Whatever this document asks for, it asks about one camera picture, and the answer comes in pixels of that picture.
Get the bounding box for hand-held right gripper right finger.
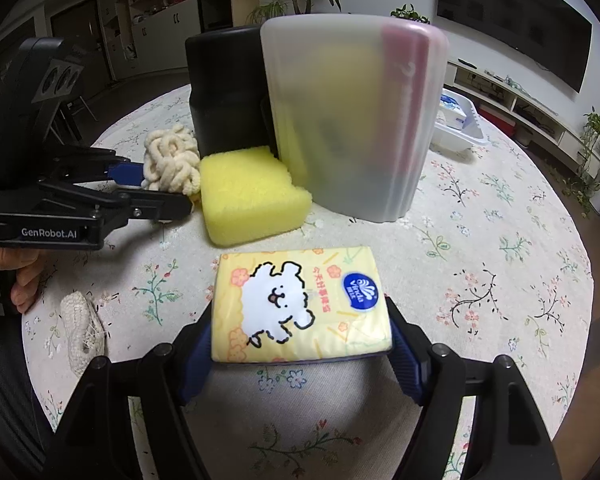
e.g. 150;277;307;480
384;296;563;480

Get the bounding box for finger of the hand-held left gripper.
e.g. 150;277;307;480
60;146;147;187
102;187;193;232

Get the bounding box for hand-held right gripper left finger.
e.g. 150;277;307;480
45;305;216;480

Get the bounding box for cream chunky yarn bundle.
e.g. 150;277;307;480
141;125;202;196

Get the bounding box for yellow tissue pack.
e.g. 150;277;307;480
211;245;395;365

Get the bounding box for person's left hand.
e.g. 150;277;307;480
0;245;43;316

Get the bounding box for yellow rectangular sponge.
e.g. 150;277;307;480
200;146;314;248

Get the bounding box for white knitted mitt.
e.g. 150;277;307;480
60;292;106;376

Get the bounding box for black cylindrical container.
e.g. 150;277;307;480
185;24;281;158

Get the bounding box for dark brown door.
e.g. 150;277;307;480
50;0;103;86

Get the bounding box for translucent ribbed plastic container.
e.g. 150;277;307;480
259;12;450;223

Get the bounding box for small grassy potted plant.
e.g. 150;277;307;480
247;0;293;25

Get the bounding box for white plastic tray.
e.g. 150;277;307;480
430;89;486;153

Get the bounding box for blue and white tissue pack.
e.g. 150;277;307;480
437;94;468;128

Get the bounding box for red storage box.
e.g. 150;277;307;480
477;102;518;136

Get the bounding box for trailing plant in white pot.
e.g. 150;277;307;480
562;107;600;217

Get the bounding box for white television cabinet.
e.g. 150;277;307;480
447;57;588;171

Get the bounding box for bushy green potted plant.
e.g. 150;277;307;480
390;4;431;25

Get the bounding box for white wall cabinets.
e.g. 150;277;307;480
100;0;203;81

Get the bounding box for wall-mounted black television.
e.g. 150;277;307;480
436;0;593;93

